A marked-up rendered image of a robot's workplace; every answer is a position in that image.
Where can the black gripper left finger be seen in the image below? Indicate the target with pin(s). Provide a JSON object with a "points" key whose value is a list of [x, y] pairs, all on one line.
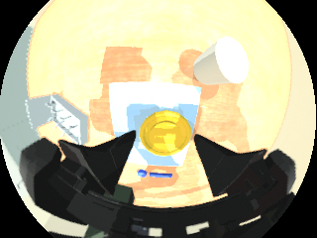
{"points": [[104, 162]]}

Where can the pale grey dish rack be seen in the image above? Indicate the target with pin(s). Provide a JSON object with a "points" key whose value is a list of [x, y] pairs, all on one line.
{"points": [[69, 119]]}

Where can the light blue flat mat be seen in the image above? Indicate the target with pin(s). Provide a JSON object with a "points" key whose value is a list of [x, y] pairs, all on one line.
{"points": [[132, 102]]}

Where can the white cylinder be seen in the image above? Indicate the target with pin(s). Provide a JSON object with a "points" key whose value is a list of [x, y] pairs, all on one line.
{"points": [[223, 62]]}

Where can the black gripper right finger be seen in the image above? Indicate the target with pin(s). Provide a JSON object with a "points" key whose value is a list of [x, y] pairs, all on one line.
{"points": [[223, 166]]}

